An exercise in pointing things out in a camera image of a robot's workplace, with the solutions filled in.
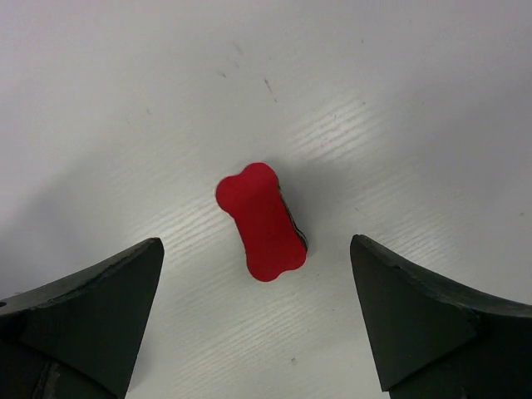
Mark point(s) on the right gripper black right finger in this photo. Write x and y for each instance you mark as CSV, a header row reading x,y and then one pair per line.
x,y
432,337

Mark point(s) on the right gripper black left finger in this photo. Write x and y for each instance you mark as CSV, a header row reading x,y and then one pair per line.
x,y
79,336

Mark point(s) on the red whiteboard eraser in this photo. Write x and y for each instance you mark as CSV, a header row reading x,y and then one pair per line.
x,y
273,244

